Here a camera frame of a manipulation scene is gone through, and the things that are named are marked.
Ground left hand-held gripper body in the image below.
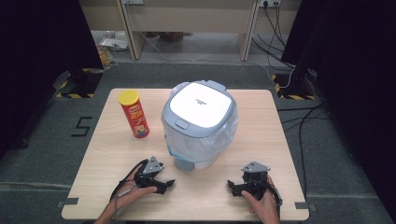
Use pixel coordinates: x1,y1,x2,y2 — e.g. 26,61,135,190
133,155,164,189

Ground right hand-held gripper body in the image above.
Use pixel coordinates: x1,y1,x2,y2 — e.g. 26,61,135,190
240,161,272,201

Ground person's right hand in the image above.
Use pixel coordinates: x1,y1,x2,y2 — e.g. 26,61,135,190
241,175,282,224

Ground person's left hand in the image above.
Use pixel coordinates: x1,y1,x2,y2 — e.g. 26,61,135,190
109,173,159,213

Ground red chips can yellow lid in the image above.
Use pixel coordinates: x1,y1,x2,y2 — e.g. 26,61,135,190
117,89,150,139

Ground grey tape piece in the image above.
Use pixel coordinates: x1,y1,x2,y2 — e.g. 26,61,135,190
55,197,80,208
294,201,318,212

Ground black tape floor mark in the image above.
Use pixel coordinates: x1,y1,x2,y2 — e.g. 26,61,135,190
70,116,94,138

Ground white grey lidded trash can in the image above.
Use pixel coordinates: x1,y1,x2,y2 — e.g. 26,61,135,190
161,79,239,173

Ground yellow black hazard tape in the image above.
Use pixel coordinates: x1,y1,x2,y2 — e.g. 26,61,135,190
270,73,317,102
55,67,105,99

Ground yellow plastic bag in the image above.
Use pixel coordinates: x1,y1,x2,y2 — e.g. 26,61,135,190
97,46,117,71

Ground papers and clutter pile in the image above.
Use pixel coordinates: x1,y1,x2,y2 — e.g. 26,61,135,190
98,30,131,54

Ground black curtain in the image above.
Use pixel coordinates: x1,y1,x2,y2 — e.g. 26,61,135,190
0,0,105,161
280,0,396,217

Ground beige wooden desk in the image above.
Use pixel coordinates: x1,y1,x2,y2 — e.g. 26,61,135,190
78,0,262,63

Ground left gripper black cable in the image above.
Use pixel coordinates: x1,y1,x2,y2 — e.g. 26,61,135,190
108,159,149,203

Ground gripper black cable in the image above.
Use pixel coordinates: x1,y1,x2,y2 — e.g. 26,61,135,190
108,159,149,203
266,183,284,219

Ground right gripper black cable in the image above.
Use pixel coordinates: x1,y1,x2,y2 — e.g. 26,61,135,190
266,183,284,219

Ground black floor cables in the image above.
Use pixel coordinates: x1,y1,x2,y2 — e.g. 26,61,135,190
276,103,332,200

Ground black cables from outlet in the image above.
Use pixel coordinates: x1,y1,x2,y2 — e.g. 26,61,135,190
251,3,296,70

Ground white wall power outlet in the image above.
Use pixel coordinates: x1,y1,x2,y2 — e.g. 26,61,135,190
258,0,282,8

